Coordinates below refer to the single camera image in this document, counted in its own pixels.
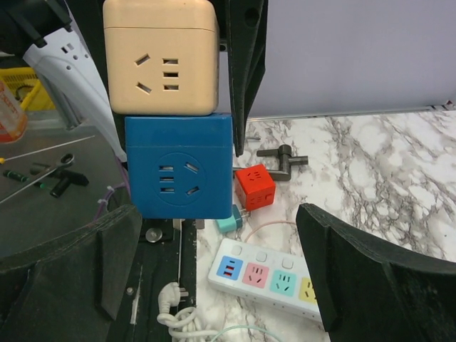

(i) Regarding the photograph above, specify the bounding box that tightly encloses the teal charger plug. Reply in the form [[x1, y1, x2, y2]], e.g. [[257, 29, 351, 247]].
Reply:
[[215, 204, 249, 234]]

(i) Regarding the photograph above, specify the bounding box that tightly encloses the white coiled cable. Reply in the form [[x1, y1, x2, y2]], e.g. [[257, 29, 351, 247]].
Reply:
[[156, 281, 222, 342]]

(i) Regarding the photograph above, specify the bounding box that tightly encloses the orange bottle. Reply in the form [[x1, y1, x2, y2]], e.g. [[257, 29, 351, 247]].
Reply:
[[0, 81, 28, 143]]

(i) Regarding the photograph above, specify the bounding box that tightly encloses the beige cube plug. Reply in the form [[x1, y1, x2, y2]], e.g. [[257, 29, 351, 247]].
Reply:
[[103, 0, 219, 116]]

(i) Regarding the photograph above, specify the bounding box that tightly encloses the red cube plug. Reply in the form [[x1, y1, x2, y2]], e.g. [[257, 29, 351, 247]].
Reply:
[[234, 164, 276, 212]]

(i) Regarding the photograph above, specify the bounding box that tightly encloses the yellow plastic crate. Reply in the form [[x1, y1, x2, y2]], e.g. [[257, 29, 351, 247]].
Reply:
[[1, 67, 56, 112]]

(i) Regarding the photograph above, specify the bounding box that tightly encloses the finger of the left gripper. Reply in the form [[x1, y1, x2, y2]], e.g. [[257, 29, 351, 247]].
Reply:
[[67, 0, 118, 143], [225, 1, 268, 156]]

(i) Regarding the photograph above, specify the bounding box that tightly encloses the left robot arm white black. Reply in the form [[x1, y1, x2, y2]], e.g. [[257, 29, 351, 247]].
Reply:
[[1, 1, 268, 165]]

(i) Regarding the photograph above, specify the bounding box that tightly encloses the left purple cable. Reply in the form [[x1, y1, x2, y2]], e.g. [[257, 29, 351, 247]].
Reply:
[[93, 156, 131, 225]]

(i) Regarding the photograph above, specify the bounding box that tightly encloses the blue cube plug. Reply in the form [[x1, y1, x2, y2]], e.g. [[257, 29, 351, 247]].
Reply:
[[125, 113, 233, 219]]

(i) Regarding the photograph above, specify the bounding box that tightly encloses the white power strip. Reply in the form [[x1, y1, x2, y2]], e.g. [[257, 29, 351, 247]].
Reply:
[[207, 238, 322, 323]]

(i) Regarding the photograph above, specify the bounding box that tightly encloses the thin mint cable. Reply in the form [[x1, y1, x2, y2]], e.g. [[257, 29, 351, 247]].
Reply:
[[209, 324, 286, 342]]

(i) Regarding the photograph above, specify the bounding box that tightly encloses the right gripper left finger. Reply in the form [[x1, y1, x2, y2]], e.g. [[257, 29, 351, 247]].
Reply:
[[1, 204, 142, 341]]

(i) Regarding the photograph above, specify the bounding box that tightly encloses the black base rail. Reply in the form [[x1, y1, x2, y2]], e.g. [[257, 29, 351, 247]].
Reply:
[[107, 219, 197, 341]]

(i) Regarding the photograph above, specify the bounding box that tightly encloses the black hex key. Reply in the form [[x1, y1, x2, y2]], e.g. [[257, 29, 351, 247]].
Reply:
[[231, 143, 309, 182]]

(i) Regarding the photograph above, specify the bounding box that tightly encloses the silver wrench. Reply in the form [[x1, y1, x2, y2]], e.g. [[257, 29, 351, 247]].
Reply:
[[0, 153, 75, 204]]

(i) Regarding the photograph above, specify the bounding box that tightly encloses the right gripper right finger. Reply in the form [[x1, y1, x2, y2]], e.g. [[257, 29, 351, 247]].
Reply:
[[296, 203, 455, 341]]

